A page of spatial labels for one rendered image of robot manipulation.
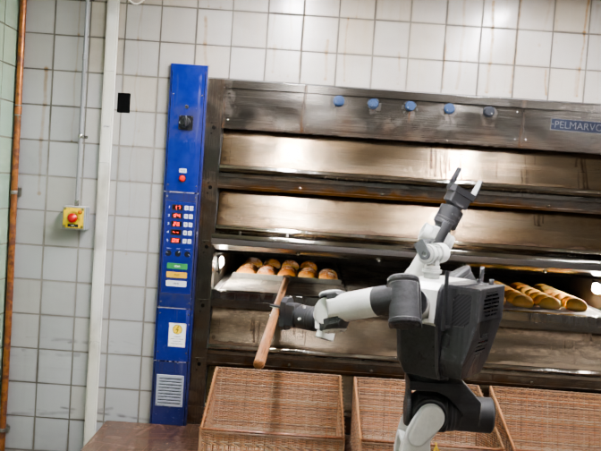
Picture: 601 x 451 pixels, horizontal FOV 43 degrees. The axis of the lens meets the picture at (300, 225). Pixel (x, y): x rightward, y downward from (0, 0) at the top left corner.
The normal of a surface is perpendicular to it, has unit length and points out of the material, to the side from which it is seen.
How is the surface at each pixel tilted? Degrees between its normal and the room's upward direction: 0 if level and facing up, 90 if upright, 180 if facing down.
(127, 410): 90
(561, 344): 70
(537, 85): 90
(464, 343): 90
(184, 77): 90
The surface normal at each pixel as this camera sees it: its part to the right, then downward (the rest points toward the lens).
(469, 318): -0.59, 0.00
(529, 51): -0.01, 0.05
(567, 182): 0.01, -0.29
